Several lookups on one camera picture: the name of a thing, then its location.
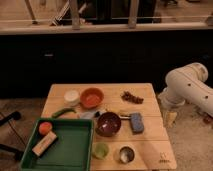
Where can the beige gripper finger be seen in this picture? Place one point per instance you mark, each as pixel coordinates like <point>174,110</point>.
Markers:
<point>170,118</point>

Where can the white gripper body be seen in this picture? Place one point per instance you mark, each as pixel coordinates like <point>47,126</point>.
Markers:
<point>169,99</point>

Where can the dark red grape bunch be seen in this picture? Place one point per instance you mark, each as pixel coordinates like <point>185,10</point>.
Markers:
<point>127,96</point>

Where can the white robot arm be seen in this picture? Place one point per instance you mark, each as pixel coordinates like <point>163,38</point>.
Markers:
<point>187,84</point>

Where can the purple bowl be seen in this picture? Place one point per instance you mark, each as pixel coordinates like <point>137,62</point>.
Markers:
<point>108,124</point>

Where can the orange bowl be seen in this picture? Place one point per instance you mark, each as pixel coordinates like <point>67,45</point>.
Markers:
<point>91,97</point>

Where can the blue sponge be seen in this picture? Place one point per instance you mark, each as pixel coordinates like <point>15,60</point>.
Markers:
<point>136,123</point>

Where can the silver metal cup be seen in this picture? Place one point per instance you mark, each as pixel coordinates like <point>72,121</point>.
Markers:
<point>126,154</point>

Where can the light green cup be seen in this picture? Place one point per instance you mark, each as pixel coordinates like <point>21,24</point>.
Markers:
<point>100,150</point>

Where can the grey dish brush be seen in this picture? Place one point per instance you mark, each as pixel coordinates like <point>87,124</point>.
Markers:
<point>89,115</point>

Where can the green tray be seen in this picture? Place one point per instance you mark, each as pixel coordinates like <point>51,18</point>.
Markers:
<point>71,151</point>

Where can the green pepper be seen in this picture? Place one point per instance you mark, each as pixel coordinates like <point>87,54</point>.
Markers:
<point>62,111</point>

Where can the wooden block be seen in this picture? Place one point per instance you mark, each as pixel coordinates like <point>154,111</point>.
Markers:
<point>44,143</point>

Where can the orange ball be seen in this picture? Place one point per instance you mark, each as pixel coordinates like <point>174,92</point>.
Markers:
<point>45,128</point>

